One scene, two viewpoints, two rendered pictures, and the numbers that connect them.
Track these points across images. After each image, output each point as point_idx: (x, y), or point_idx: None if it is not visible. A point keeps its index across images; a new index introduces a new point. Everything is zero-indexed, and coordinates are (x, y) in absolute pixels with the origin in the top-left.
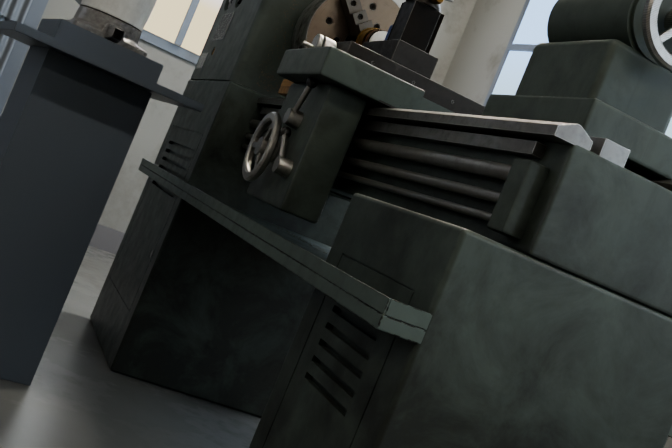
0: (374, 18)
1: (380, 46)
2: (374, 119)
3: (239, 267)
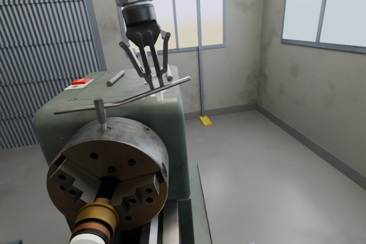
0: (103, 164)
1: None
2: None
3: None
